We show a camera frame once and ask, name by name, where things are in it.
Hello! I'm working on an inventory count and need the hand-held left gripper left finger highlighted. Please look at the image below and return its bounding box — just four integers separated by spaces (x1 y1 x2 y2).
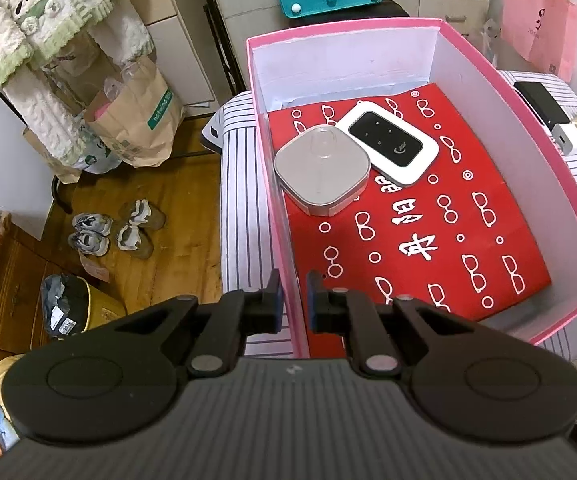
113 269 285 379

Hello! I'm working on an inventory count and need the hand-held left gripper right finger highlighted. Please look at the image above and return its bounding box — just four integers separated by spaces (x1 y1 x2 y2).
307 270 475 380

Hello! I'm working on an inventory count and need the white pocket router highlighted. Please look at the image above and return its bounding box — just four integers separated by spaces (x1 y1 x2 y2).
337 100 440 188

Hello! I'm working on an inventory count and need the pink cardboard box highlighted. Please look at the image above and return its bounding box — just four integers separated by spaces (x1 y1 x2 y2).
246 16 577 361

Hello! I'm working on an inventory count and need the black power bank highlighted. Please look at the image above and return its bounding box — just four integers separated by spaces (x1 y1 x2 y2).
513 80 571 132

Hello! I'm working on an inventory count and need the grey square case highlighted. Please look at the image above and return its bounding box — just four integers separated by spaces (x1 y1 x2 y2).
274 124 372 217

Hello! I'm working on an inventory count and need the red printed paper bag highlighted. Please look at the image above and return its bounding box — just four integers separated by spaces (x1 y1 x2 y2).
267 81 553 323

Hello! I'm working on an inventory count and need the brown fur-lined shoe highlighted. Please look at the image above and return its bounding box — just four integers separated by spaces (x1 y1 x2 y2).
120 199 167 231
116 223 154 260

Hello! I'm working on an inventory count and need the yellow storage box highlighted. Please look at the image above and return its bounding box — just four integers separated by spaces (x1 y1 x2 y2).
41 274 125 342

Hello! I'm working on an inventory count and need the grey sneaker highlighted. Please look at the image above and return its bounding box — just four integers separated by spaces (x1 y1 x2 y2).
72 212 114 234
68 230 111 257

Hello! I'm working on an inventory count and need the dark cloth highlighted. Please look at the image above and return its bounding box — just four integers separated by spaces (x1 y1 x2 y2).
41 275 91 337

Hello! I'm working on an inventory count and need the brown paper bag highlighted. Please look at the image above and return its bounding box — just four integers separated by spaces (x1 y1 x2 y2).
85 54 185 168

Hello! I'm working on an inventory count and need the white green plastic bag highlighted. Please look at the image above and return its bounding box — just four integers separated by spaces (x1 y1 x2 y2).
74 110 123 175

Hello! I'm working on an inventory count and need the cream wardrobe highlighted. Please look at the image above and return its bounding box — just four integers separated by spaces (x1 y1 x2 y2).
138 0 500 111

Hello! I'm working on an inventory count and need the white charger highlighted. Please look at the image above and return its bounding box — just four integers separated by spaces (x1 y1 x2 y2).
551 122 577 154

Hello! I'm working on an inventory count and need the black suitcase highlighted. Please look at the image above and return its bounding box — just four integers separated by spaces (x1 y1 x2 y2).
286 0 412 30

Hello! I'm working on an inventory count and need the clear plastic bag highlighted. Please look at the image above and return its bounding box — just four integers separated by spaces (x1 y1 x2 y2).
477 19 507 67

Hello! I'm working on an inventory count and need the cream knit sweater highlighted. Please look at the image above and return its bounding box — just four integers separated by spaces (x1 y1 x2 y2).
0 0 155 167

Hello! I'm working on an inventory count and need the pink paper bag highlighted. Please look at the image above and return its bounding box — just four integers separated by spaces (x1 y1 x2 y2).
500 0 577 81

